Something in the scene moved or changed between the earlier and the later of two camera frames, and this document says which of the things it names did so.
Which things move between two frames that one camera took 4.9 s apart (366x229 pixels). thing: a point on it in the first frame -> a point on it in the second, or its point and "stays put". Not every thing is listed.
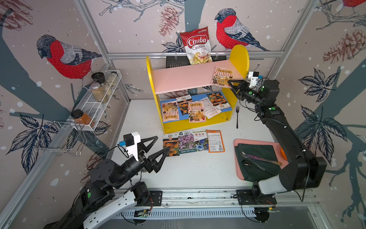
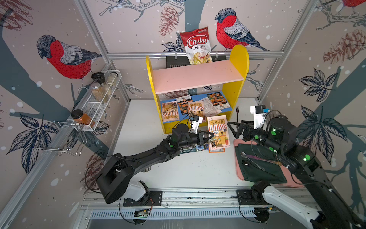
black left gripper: x=149 y=165 -> x=200 y=139
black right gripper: x=242 y=88 -> x=249 y=130
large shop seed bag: x=170 y=111 stays put
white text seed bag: x=210 y=110 stays put
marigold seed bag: x=218 y=100 stays put
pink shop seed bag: x=196 y=111 stays put
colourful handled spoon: x=253 y=156 stays put
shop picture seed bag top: x=221 y=76 -> x=218 y=126
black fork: x=237 y=110 stays put
